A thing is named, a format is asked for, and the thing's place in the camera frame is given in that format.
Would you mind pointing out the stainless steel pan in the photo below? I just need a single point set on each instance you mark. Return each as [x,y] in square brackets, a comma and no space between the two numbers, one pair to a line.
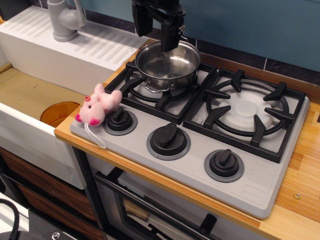
[168,71]

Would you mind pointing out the wooden drawer front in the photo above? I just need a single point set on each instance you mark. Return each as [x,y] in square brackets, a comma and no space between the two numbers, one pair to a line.
[52,198]

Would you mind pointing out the black left burner grate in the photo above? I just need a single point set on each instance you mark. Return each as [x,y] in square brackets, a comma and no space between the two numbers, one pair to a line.
[172,105]

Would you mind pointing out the black right stove knob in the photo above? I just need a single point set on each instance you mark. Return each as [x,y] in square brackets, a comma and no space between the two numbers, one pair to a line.
[224,166]

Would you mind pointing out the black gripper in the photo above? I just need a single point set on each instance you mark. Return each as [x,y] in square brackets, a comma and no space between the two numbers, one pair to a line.
[145,11]

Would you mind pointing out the grey toy faucet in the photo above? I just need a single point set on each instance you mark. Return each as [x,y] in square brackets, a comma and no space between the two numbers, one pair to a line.
[65,22]

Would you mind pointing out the pink stuffed pig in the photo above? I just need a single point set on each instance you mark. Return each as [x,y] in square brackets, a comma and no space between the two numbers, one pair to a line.
[95,108]

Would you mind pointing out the white oven door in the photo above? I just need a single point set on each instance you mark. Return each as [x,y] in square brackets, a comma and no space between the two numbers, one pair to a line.
[157,218]

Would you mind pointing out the black stove knob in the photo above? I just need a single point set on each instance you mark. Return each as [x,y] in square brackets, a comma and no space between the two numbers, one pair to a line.
[224,166]
[120,122]
[168,143]

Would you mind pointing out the black burner grate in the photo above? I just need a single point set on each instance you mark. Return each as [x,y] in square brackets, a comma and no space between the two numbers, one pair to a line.
[172,105]
[256,116]

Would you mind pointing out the black middle stove knob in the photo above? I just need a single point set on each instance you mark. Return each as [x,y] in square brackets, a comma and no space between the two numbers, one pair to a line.
[168,143]

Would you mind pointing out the black left stove knob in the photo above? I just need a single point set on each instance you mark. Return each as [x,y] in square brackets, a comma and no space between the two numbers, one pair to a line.
[120,122]

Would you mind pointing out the grey toy stove top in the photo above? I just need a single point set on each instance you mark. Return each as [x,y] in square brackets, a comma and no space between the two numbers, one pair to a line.
[255,192]

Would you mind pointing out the black right burner grate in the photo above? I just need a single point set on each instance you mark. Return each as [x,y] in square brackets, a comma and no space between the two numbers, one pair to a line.
[256,116]

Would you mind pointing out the white toy sink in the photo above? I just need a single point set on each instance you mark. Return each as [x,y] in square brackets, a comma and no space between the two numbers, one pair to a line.
[37,72]

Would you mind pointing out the orange plastic plate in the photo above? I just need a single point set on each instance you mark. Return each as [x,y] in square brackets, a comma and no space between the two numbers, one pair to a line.
[58,112]

